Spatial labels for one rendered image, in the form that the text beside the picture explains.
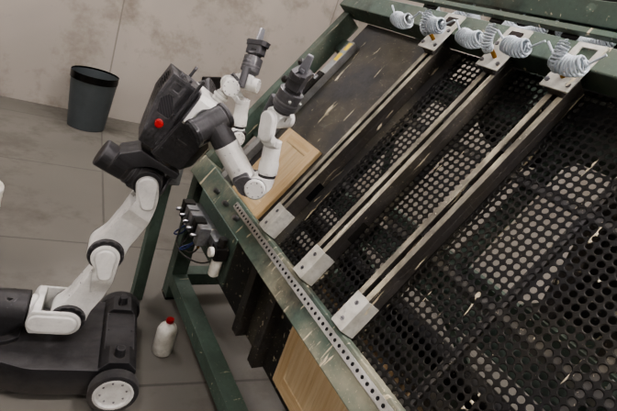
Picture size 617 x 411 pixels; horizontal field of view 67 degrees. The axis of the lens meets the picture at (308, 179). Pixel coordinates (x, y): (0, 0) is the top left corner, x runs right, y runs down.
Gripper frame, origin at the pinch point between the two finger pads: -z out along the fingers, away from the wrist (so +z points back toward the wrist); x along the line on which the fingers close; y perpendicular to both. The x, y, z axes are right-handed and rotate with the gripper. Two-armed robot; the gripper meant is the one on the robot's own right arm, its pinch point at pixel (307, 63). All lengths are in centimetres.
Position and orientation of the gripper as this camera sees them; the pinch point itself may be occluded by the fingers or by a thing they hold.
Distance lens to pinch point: 160.1
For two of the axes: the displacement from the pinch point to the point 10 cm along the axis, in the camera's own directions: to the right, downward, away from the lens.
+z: -4.6, 7.4, 4.9
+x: 3.1, -3.8, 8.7
